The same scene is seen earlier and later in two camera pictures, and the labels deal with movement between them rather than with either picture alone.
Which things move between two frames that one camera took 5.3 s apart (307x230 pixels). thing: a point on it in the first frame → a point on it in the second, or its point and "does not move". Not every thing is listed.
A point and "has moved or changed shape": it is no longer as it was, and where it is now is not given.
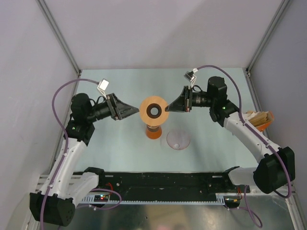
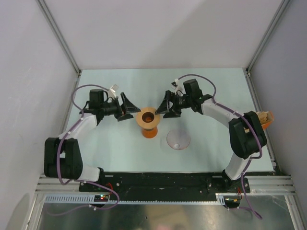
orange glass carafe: x=153 y=132 has moved or changed shape
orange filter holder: x=263 y=128 does not move
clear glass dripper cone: x=178 y=139 does not move
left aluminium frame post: x=42 y=3 does not move
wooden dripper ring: x=152 y=110 has moved or changed shape
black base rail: x=169 y=184 does not move
